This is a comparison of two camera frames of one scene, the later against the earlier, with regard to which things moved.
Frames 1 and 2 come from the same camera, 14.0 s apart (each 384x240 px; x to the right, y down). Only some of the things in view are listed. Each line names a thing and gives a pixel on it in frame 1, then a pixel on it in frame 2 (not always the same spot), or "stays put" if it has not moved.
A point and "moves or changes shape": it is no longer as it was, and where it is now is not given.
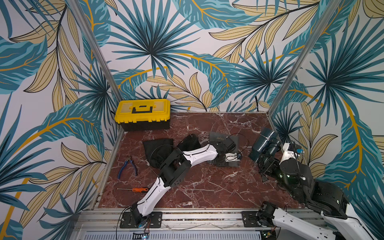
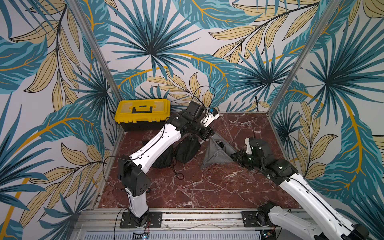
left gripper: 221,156 to 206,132
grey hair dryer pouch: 225,144 moves or changes shape
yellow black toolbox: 143,114 stays put
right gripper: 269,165 to 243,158
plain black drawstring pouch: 190,142 stays put
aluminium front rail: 184,219 stays put
